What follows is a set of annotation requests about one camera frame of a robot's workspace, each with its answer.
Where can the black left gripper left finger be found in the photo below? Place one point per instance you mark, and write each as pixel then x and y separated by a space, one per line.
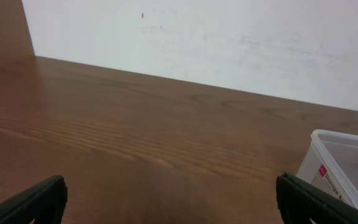
pixel 42 203

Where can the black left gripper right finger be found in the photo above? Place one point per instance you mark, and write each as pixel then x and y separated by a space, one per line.
pixel 301 203

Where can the clear plastic storage container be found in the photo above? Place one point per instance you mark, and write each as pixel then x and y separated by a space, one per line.
pixel 331 165

